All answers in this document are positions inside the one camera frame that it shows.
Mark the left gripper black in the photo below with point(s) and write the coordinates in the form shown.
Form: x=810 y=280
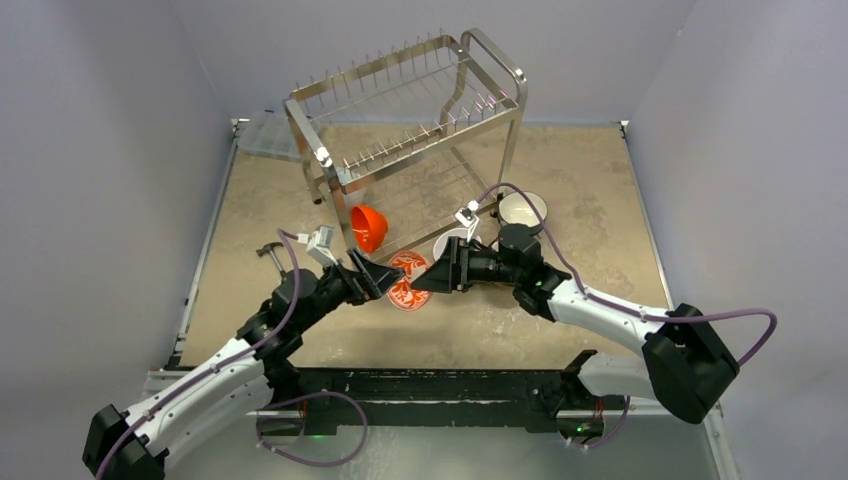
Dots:
x=368 y=282

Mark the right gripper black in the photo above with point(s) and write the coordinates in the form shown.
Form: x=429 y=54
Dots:
x=460 y=264

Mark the orange white floral bowl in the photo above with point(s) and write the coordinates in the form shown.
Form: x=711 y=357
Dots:
x=401 y=294

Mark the stainless steel dish rack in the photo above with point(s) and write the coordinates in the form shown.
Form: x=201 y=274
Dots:
x=414 y=133

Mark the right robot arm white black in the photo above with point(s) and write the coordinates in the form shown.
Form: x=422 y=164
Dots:
x=679 y=360

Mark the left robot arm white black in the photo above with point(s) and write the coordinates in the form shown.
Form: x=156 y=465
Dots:
x=148 y=439

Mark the white bowl red patterned outside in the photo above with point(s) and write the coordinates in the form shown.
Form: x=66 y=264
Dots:
x=461 y=234

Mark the white bowl teal outside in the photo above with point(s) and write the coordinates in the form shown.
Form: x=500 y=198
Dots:
x=514 y=209

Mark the black hammer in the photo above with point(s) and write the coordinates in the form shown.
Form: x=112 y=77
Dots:
x=269 y=250

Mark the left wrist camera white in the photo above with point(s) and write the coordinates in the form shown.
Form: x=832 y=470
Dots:
x=318 y=245

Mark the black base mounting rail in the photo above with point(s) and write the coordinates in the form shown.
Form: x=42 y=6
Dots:
x=538 y=401

